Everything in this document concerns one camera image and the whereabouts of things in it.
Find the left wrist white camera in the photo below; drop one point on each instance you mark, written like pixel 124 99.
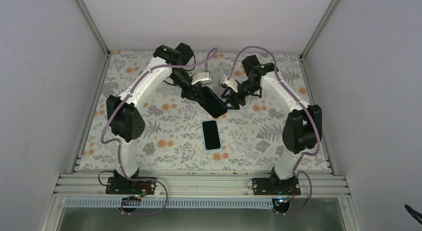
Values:
pixel 204 78

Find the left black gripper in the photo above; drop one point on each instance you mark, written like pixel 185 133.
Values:
pixel 192 92

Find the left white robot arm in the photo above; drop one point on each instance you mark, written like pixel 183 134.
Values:
pixel 123 115

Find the aluminium front rail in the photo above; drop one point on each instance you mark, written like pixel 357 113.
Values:
pixel 200 185

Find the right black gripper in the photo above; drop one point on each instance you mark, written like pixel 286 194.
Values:
pixel 230 99

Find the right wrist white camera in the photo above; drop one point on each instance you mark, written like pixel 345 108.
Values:
pixel 231 83

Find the phone in light blue case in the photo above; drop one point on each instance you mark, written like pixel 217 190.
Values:
pixel 211 135

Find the floral patterned table mat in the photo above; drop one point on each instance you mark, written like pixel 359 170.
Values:
pixel 251 138

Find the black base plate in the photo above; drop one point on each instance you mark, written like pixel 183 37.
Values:
pixel 269 186
pixel 122 186

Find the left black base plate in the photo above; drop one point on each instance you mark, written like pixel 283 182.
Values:
pixel 122 186

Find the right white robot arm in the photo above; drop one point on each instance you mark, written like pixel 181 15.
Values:
pixel 301 134

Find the black phone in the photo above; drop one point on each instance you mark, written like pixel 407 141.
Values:
pixel 212 103

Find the perforated grey cable tray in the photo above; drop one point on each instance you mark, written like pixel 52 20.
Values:
pixel 172 203

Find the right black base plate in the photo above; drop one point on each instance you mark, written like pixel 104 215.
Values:
pixel 269 186

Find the black object at corner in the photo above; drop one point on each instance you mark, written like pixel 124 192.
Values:
pixel 414 214

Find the wrist white camera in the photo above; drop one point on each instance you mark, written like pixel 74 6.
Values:
pixel 204 78
pixel 231 83

